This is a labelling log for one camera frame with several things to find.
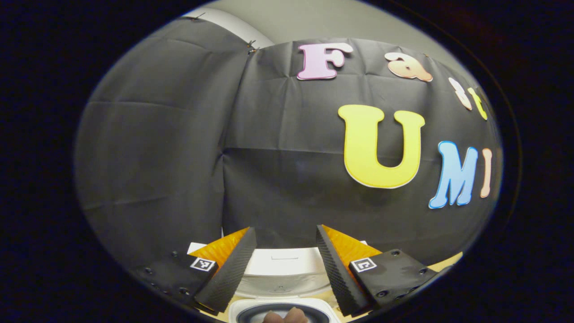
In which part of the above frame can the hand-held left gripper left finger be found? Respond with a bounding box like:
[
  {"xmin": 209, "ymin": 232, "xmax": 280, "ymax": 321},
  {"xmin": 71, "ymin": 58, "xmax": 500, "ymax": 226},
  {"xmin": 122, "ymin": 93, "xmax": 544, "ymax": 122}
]
[{"xmin": 135, "ymin": 227, "xmax": 258, "ymax": 314}]

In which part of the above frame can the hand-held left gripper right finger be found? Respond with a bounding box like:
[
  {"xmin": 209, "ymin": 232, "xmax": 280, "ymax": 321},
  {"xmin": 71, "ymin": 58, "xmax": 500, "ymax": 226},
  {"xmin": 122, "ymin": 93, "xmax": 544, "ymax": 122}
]
[{"xmin": 315, "ymin": 224, "xmax": 438, "ymax": 317}]

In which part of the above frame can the white rice cooker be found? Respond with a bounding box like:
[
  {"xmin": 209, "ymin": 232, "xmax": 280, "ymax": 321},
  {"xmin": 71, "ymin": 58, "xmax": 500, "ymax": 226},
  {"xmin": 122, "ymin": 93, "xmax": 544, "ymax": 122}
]
[{"xmin": 187, "ymin": 240, "xmax": 373, "ymax": 323}]

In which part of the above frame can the black backdrop cloth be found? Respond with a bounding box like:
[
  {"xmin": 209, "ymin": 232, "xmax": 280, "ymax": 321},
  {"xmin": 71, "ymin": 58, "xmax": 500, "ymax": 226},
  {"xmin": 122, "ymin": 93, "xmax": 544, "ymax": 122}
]
[{"xmin": 75, "ymin": 17, "xmax": 503, "ymax": 270}]

